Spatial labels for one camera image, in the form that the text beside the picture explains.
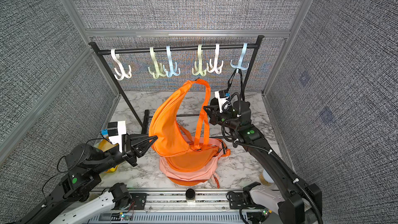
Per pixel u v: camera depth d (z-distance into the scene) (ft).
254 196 2.02
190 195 2.17
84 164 1.28
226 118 1.99
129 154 1.44
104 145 1.62
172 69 2.10
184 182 2.36
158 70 2.10
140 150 1.58
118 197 2.06
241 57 2.09
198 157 2.62
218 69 2.17
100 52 1.84
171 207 2.40
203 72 2.13
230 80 2.35
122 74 2.09
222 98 2.01
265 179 2.49
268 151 1.54
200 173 2.41
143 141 1.55
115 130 1.36
